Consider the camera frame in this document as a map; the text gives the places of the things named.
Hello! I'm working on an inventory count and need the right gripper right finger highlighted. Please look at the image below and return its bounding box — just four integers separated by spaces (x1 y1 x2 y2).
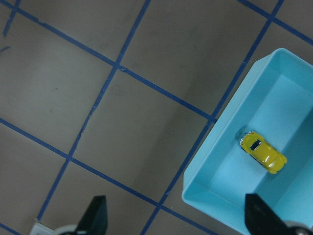
245 193 290 235

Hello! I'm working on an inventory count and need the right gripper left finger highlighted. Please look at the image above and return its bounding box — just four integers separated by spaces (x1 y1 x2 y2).
74 195 108 235

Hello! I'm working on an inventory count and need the light blue plastic bin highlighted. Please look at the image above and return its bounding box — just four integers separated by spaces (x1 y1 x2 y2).
182 48 313 234

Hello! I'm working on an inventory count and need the yellow toy beetle car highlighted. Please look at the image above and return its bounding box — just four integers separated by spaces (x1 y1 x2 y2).
240 131 288 174

